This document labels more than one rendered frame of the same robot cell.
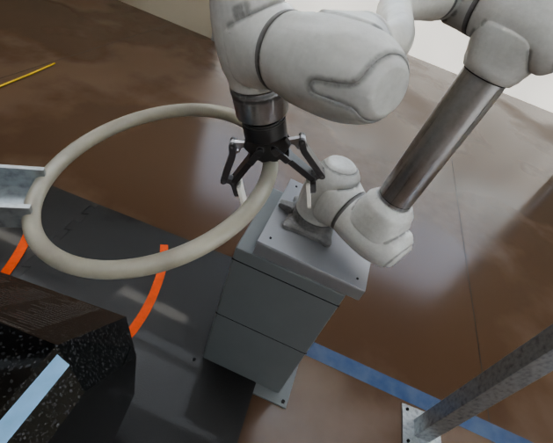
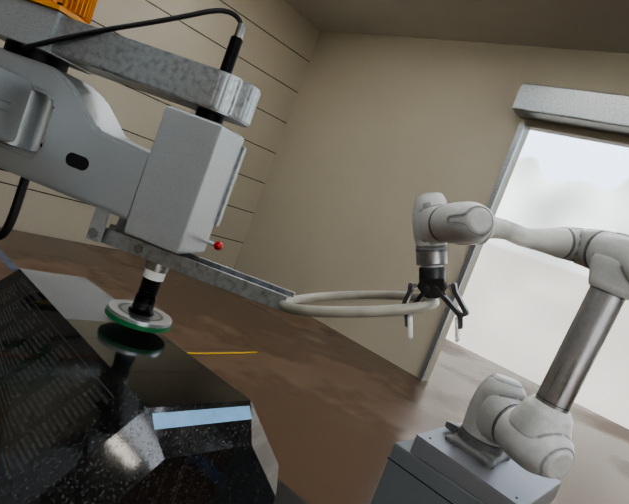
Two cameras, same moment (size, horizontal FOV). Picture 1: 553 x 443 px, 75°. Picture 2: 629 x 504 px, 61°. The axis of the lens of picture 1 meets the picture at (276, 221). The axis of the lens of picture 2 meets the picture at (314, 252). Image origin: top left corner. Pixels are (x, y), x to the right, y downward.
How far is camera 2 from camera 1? 1.07 m
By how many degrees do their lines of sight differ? 48
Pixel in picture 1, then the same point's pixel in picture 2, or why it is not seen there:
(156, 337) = not seen: outside the picture
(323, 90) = (453, 220)
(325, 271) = (481, 478)
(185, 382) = not seen: outside the picture
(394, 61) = (481, 209)
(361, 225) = (517, 421)
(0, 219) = (269, 299)
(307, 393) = not seen: outside the picture
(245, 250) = (403, 447)
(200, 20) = (410, 357)
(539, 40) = (624, 259)
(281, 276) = (434, 483)
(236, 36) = (422, 214)
